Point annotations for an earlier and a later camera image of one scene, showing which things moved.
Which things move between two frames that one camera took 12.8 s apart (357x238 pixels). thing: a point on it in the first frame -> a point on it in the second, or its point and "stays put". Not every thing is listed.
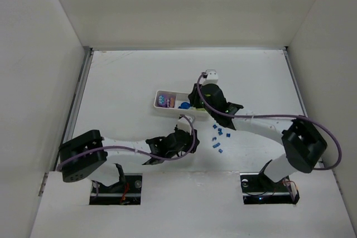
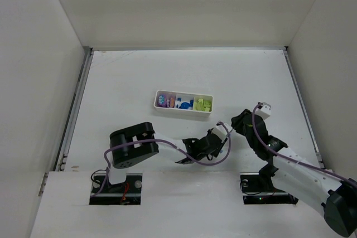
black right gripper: [198, 101] -> [248, 122]
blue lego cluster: [185, 105] stays put
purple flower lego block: [162, 100] stays put
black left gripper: [192, 138] -> [211, 139]
